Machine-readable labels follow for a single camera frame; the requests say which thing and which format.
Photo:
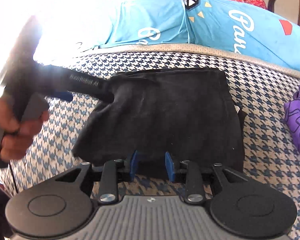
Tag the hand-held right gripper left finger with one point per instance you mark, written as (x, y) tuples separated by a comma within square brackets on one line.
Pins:
[(133, 163)]

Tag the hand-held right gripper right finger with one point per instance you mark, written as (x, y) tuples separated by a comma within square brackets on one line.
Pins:
[(169, 165)]

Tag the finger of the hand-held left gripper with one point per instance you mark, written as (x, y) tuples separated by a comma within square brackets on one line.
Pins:
[(62, 95), (85, 83)]

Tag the black striped t-shirt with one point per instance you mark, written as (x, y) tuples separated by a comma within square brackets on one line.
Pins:
[(170, 120)]

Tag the person's left hand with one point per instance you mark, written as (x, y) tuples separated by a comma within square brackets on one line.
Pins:
[(22, 135)]

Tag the blue pillow with star print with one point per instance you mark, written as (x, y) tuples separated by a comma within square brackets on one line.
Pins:
[(152, 17)]

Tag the houndstooth bed mat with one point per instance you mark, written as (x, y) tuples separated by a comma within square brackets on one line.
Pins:
[(265, 142)]

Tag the blue pillow with red shape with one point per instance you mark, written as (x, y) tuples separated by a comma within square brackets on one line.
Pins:
[(252, 37)]

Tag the dark chair back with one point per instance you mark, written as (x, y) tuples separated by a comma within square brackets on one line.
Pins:
[(273, 2)]

